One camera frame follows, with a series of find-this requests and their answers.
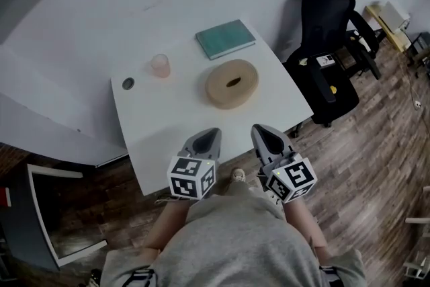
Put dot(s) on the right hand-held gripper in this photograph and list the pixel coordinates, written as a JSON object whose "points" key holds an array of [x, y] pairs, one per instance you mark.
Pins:
{"points": [[292, 179]]}

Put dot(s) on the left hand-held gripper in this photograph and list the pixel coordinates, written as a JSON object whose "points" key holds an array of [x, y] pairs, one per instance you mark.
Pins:
{"points": [[188, 178]]}

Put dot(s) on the person's left forearm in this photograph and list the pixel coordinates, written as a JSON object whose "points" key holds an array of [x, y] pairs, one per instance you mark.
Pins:
{"points": [[166, 228]]}

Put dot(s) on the person's right forearm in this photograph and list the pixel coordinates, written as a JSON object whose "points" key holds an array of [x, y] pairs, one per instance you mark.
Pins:
{"points": [[304, 228]]}

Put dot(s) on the red box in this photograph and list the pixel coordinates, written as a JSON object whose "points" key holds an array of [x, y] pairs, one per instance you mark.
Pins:
{"points": [[4, 197]]}

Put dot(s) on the white table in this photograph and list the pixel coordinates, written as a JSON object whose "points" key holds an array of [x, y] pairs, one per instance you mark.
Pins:
{"points": [[174, 117]]}

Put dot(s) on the person's beige right shoe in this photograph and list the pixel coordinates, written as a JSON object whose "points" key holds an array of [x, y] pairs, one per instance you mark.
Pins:
{"points": [[277, 201]]}

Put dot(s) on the small yellow item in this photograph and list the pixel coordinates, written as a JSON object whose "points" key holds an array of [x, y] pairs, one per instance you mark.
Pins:
{"points": [[333, 89]]}

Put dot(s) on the pink translucent cup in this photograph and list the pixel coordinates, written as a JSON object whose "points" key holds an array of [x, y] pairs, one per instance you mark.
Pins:
{"points": [[160, 66]]}

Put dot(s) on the white phone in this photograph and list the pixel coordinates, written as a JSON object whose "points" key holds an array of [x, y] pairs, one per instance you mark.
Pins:
{"points": [[325, 60]]}

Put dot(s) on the person in grey shirt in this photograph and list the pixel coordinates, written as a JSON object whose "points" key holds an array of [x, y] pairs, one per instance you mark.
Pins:
{"points": [[235, 245]]}

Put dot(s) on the teal book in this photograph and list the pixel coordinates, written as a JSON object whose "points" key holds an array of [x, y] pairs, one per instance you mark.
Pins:
{"points": [[225, 38]]}

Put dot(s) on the black headrest office chair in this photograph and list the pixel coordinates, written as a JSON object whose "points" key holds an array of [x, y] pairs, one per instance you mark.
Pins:
{"points": [[326, 20]]}

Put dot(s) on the white power strip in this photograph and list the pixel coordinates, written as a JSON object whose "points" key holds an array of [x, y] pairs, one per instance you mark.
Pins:
{"points": [[417, 105]]}

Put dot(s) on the light wooden desk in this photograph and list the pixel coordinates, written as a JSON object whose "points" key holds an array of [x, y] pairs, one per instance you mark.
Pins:
{"points": [[374, 15]]}

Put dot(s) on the white furniture frame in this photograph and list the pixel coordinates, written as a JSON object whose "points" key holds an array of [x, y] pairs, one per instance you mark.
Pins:
{"points": [[418, 220]]}

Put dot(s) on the dark desk with white frame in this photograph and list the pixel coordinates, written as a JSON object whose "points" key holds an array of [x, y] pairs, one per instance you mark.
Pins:
{"points": [[23, 228]]}

